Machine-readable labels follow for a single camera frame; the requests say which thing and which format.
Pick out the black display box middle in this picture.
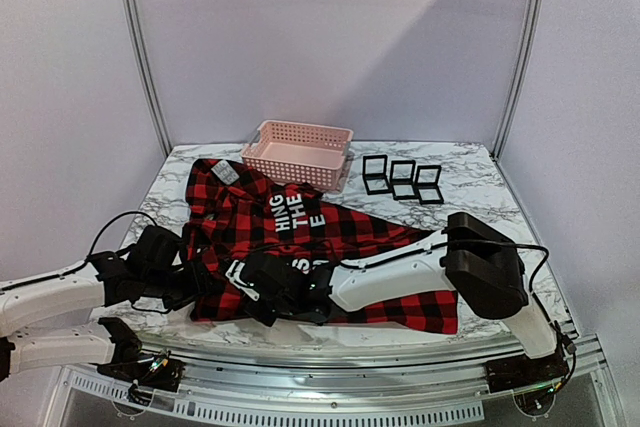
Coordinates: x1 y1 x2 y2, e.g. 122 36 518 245
389 160 418 201

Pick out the black display box right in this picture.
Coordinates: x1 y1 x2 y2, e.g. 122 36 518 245
414 165 444 205

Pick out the red black plaid shirt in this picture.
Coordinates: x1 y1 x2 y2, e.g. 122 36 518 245
182 159 429 322

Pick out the pink plastic basket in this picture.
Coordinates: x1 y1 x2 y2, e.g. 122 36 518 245
241 120 353 191

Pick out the black display box left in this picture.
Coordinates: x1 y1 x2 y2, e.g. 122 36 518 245
362 154 392 195

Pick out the black display box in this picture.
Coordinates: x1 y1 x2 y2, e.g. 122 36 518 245
362 154 392 195
389 160 418 201
414 165 444 205

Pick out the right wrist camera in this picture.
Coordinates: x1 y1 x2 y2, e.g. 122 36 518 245
225 260 261 302

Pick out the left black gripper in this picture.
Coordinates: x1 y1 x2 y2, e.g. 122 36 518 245
142 261 221 312

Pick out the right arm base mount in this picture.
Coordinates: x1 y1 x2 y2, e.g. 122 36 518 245
484 341 577 417

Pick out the aluminium front rail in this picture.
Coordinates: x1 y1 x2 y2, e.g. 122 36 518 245
44 336 624 426

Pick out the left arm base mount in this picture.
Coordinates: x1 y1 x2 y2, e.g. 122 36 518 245
97 349 186 407

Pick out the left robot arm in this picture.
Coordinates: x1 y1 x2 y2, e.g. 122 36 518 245
1 226 216 390

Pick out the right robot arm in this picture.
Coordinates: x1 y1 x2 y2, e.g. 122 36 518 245
226 212 576 383

